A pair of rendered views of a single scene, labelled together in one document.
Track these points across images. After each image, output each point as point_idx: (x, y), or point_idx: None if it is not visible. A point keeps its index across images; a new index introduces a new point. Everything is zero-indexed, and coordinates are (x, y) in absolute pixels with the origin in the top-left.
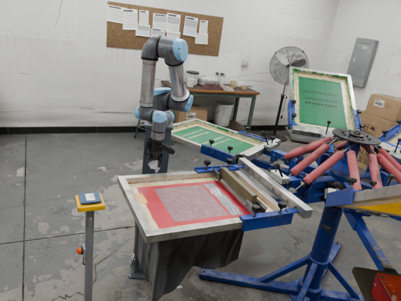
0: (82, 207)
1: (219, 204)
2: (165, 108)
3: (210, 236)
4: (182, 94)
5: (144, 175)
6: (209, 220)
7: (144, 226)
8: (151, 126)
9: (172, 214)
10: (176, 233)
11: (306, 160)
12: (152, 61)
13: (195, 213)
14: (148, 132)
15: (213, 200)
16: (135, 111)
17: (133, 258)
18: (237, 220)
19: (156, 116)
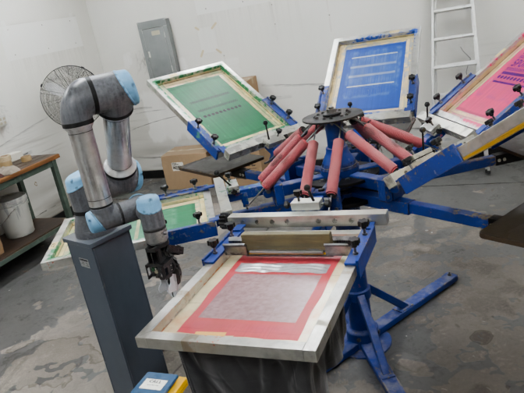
0: None
1: (293, 274)
2: None
3: None
4: (131, 162)
5: (163, 310)
6: (319, 294)
7: (291, 345)
8: (100, 241)
9: (275, 319)
10: (329, 324)
11: (308, 170)
12: (91, 125)
13: (293, 299)
14: (98, 254)
15: (281, 277)
16: (92, 222)
17: None
18: (348, 269)
19: (149, 203)
